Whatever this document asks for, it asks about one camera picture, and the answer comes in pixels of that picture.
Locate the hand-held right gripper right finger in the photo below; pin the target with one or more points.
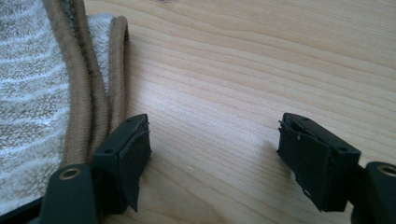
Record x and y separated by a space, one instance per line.
317 161

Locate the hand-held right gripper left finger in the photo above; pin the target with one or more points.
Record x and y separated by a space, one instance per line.
118 161

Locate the striped beige towel brown trim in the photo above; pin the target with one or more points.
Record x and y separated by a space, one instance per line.
28 77

